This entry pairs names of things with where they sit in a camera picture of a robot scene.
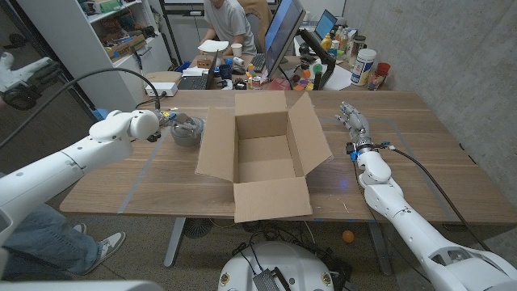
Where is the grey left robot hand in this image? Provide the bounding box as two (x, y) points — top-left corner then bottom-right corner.
(156, 110), (199, 133)

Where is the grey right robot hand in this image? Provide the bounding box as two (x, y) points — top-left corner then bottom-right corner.
(334, 101), (375, 154)

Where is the grey tape roll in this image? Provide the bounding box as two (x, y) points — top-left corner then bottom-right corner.
(170, 116), (205, 147)

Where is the white power box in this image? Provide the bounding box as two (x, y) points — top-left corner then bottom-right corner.
(145, 82), (179, 98)

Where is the black laptop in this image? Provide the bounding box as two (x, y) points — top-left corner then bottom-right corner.
(177, 50), (219, 91)

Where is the white labelled canister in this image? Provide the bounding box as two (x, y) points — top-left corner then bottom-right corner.
(350, 48), (377, 86)

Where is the black monitor stand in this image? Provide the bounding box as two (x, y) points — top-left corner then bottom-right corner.
(298, 28), (337, 91)

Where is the dark lidded jar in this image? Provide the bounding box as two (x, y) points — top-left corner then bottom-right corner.
(349, 35), (367, 61)

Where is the white paper plate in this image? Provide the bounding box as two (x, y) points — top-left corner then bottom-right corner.
(197, 39), (229, 53)

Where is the open cardboard box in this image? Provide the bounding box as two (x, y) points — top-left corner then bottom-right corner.
(195, 90), (334, 224)

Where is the cardboard box with print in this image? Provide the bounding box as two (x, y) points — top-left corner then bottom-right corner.
(105, 34), (147, 60)

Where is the black keyboard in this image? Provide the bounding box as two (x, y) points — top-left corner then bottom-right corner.
(250, 53), (267, 74)

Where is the laptop with blue screen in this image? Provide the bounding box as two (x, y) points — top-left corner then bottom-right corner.
(313, 9), (338, 41)

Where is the seated person in grey shirt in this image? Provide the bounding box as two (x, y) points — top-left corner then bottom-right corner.
(197, 0), (258, 57)

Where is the black computer monitor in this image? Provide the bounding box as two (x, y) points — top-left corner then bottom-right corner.
(264, 0), (307, 80)

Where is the grey table leg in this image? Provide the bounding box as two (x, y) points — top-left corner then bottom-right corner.
(163, 217), (187, 268)
(367, 221), (393, 276)

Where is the white shelf cabinet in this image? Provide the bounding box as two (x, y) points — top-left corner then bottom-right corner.
(15, 0), (173, 125)

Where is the wooden chair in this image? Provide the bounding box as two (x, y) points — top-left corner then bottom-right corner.
(236, 0), (274, 53)

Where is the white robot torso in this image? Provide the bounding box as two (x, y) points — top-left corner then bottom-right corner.
(217, 241), (335, 291)

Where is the standing person in jeans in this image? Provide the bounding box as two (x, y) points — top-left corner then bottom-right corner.
(0, 204), (127, 280)

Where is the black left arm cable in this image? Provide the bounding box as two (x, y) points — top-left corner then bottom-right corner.
(0, 67), (162, 149)

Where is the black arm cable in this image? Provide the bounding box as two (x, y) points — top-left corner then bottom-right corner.
(378, 141), (493, 252)
(0, 67), (162, 149)

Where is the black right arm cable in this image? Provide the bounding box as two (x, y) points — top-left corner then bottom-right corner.
(378, 141), (493, 252)

